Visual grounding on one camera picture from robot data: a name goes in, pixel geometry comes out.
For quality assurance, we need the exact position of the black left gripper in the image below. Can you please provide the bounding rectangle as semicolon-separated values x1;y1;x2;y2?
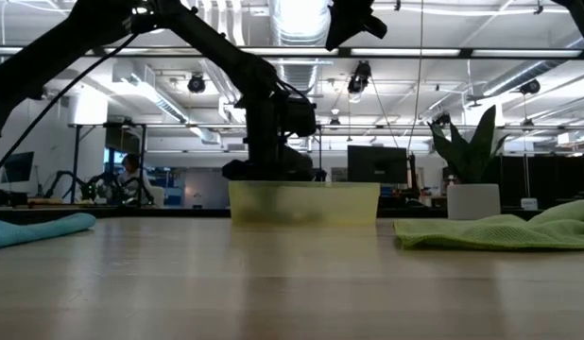
220;97;318;183

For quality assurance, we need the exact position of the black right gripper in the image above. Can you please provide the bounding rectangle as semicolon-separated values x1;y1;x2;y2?
324;0;388;52

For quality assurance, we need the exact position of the yellow translucent plastic bin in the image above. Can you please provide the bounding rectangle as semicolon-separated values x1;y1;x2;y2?
228;180;382;226

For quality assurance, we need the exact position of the lime green microfiber towel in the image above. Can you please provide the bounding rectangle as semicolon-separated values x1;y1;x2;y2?
393;198;584;251

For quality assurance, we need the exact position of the teal microfiber towel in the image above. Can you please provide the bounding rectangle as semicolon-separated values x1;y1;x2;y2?
0;212;97;251

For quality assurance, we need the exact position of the black ceiling spotlight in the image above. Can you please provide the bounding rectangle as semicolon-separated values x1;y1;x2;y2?
186;73;207;95
346;59;373;95
518;78;541;96

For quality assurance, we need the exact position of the overhead light bar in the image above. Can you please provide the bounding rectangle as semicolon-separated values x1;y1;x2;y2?
0;45;584;60

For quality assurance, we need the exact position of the large black computer monitor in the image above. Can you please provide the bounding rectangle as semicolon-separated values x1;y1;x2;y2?
347;144;410;185

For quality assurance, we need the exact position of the lit blue monitor screen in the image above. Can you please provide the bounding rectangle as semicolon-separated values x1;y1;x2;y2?
104;148;129;164

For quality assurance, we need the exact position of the snake plant in white pot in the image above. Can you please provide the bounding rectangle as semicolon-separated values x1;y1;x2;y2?
427;104;511;221

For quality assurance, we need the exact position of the black office partition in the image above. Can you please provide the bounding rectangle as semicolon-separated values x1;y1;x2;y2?
498;154;584;209

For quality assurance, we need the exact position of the small black monitor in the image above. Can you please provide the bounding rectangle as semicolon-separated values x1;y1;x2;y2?
1;150;36;184

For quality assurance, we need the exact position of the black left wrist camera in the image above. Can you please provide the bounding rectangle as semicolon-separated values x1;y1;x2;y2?
284;96;318;139

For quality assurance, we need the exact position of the black workstation frame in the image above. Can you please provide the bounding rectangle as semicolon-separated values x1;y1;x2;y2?
72;122;149;204

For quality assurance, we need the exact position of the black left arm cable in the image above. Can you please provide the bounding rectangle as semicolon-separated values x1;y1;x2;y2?
0;32;140;183

